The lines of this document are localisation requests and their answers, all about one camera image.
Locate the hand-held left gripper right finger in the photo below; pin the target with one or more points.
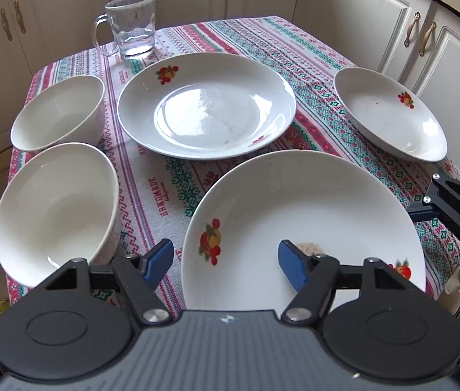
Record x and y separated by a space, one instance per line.
293 266

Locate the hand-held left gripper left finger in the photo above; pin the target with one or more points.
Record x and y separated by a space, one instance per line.
158 262

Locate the clear glass mug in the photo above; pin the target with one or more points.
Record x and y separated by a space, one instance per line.
136 20

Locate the white bowl pink floral print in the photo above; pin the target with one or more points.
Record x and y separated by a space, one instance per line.
59 110

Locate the cream kitchen base cabinets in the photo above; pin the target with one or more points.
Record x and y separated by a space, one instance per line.
51 28

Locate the small deep fruit-print plate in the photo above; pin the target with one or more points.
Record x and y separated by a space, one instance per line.
384 118

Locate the white fruit-print plate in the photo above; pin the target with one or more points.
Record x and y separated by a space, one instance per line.
205 110

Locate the striped patterned tablecloth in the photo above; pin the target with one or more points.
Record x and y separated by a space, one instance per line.
336 61

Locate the large deep fruit-print plate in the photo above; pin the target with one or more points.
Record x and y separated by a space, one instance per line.
295 203

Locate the plain white bowl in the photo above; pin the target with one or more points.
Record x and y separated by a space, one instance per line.
51 211

